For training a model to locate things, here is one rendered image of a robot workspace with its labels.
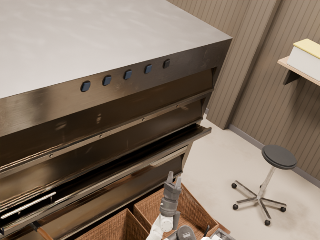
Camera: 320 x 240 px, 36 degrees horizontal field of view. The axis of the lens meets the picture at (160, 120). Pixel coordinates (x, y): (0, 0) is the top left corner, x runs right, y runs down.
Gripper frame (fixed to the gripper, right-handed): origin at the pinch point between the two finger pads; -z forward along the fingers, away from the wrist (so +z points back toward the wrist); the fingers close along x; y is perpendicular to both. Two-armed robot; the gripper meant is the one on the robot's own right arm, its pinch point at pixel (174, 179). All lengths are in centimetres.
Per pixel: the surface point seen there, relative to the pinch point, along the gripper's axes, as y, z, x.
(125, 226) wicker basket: -31, 67, -94
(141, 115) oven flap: -2, -23, -51
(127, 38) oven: 11, -66, -63
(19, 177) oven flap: 71, 13, -32
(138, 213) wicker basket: -39, 56, -91
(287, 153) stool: -241, 15, -156
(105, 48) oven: 30, -58, -49
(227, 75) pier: -252, -47, -296
